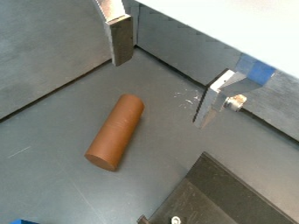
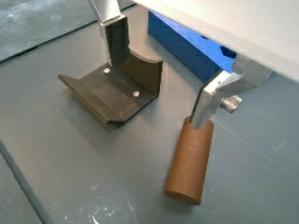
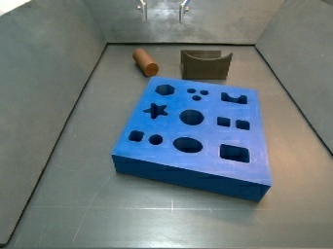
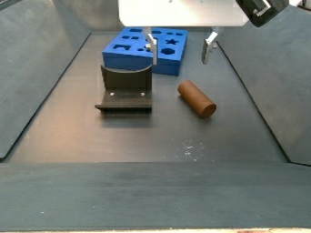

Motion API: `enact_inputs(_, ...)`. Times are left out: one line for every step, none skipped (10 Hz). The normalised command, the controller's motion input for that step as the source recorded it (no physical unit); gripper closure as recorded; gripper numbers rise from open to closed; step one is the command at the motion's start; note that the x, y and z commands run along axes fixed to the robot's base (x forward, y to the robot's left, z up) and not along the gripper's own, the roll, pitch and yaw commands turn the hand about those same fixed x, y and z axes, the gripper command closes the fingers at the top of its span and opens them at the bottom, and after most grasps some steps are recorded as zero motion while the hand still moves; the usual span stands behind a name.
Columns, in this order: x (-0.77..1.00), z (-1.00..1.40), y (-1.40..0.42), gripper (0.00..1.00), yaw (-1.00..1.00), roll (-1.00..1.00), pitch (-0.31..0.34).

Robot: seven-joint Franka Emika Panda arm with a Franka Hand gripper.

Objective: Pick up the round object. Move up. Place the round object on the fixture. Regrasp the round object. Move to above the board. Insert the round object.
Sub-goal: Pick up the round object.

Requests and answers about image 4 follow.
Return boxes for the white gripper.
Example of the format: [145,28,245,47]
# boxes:
[117,0,248,65]

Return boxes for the brown cylinder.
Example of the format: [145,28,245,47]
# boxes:
[177,80,216,118]

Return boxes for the blue foam shape board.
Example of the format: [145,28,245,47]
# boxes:
[101,27,188,76]

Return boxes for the black curved cradle stand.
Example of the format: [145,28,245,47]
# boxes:
[94,66,153,111]

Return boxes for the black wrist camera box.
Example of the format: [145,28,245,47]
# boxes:
[236,0,289,27]

